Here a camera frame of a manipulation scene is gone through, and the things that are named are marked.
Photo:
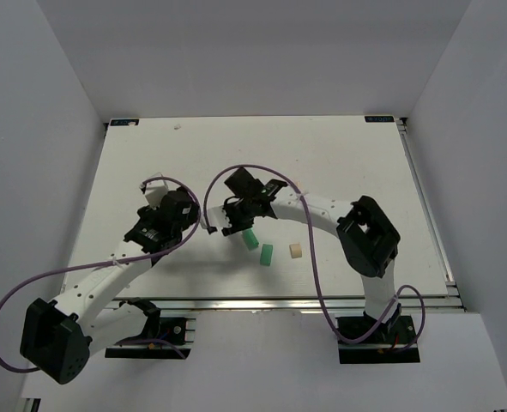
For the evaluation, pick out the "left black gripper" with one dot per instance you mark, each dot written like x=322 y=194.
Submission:
x=184 y=209

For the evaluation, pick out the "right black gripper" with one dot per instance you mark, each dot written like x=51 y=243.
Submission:
x=232 y=213

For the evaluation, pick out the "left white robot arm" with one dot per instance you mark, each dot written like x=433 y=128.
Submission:
x=60 y=335

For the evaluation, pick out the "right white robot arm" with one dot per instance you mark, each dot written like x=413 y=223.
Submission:
x=368 y=239

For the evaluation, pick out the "green block upper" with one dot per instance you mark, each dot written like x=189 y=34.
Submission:
x=250 y=240

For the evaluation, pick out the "green block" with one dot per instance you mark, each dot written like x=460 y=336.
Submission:
x=266 y=255
x=250 y=240

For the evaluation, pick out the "green block lower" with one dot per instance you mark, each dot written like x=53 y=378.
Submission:
x=266 y=255

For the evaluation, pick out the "small light wood block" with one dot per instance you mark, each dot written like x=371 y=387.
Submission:
x=295 y=250

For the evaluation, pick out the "left blue corner label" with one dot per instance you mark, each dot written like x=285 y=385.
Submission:
x=124 y=122

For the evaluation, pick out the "blue corner label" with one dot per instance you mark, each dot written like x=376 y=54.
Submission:
x=124 y=122
x=379 y=119

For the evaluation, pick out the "right blue corner label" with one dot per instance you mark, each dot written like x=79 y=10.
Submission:
x=379 y=119

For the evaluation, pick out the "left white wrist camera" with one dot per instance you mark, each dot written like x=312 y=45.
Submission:
x=154 y=189

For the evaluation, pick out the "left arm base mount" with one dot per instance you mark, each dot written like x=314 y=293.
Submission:
x=163 y=337

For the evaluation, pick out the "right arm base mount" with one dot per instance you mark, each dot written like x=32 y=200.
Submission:
x=383 y=347

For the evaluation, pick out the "aluminium frame rail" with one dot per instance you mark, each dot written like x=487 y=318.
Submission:
x=401 y=124

